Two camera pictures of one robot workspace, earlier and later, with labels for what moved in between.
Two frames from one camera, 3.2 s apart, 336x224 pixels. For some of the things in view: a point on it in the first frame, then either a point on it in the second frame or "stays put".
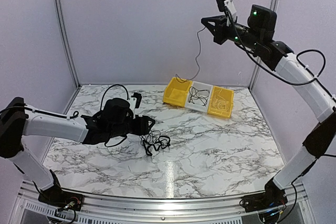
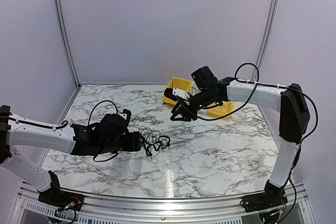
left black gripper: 142,127 -> 134,144
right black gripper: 219,32 -> 184,108
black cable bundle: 154,138 stays put
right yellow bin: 220,102 stays put
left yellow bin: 176,92 stays put
